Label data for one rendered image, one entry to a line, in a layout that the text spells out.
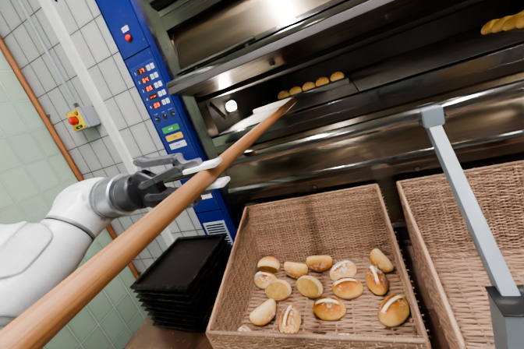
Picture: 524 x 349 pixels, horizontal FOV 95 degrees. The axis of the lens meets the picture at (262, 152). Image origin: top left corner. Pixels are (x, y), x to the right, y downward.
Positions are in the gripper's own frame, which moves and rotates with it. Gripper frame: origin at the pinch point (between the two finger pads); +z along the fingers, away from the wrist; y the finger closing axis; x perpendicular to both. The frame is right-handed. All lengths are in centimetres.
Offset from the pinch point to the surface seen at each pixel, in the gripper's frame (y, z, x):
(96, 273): -0.5, 1.7, 22.9
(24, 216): 7, -121, -23
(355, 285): 56, 15, -28
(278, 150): 3.3, 8.9, -16.2
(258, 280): 56, -21, -31
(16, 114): -39, -121, -42
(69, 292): -0.8, 1.6, 25.2
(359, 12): -20, 33, -39
